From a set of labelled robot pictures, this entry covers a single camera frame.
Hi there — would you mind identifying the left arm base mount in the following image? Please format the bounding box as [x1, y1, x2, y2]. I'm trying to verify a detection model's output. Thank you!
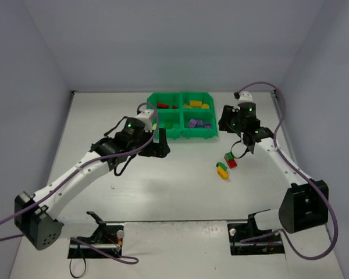
[67, 211, 124, 259]

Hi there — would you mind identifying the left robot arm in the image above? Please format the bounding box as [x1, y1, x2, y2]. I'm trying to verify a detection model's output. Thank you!
[14, 115, 170, 251]

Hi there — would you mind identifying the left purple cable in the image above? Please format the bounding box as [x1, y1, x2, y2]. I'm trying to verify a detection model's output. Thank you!
[0, 102, 160, 264]

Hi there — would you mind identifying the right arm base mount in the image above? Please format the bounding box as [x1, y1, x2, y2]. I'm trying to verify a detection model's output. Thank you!
[227, 214, 285, 256]

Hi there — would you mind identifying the dark green lego piece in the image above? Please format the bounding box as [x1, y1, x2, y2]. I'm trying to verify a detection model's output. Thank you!
[216, 162, 227, 171]

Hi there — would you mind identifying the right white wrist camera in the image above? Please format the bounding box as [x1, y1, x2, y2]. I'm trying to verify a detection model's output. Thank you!
[234, 91, 254, 106]

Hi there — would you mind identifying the purple flower lego brick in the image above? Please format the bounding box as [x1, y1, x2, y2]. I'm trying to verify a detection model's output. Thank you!
[187, 119, 198, 128]

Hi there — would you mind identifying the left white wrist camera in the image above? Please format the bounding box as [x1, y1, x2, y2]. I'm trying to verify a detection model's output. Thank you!
[136, 109, 155, 132]

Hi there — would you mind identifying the red arch lego brick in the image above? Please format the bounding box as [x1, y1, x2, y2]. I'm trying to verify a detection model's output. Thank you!
[157, 102, 169, 109]

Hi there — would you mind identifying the red square lego brick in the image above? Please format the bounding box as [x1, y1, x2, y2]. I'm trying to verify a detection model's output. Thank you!
[226, 159, 237, 169]

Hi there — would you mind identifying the pale yellow lego brick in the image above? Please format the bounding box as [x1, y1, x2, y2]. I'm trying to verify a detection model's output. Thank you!
[189, 100, 202, 108]

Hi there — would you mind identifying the yellow curved lego brick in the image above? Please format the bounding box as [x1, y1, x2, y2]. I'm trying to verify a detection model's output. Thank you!
[216, 167, 229, 180]

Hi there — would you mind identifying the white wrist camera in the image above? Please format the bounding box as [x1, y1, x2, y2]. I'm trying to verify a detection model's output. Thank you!
[136, 109, 155, 132]
[234, 91, 254, 106]

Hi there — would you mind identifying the green square lego brick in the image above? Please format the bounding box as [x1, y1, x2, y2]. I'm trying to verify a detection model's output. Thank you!
[224, 152, 234, 161]

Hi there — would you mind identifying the green lego plate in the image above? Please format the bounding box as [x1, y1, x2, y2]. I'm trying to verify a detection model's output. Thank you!
[165, 123, 175, 130]

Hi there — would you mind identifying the green four-compartment bin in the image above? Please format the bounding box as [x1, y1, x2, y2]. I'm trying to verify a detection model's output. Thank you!
[147, 91, 218, 140]

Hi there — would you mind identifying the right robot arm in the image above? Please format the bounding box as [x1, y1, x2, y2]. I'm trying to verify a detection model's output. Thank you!
[218, 102, 329, 234]

